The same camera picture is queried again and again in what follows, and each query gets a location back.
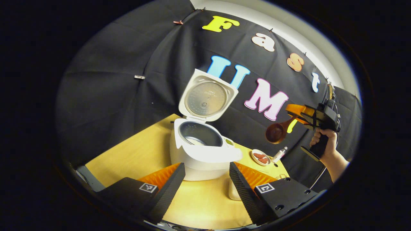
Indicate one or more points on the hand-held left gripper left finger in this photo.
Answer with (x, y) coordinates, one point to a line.
(167, 189)

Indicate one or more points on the grey object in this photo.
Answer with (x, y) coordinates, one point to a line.
(93, 181)

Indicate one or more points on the clear rice container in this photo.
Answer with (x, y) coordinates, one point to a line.
(233, 192)

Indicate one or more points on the black backdrop cloth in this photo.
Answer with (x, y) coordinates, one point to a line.
(112, 96)

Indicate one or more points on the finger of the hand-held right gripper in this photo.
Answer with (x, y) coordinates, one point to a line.
(303, 120)
(300, 109)

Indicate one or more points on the white rice cooker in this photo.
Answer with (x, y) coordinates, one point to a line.
(205, 157)

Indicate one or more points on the white round plate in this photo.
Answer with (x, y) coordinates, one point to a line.
(255, 159)

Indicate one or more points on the clear bottle pink label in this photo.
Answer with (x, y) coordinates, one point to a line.
(278, 155)

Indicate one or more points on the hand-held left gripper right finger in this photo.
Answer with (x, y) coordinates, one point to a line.
(244, 189)

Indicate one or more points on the silver cloth clip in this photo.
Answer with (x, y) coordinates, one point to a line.
(139, 77)

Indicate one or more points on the brown wooden spoon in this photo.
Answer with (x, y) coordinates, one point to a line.
(274, 133)

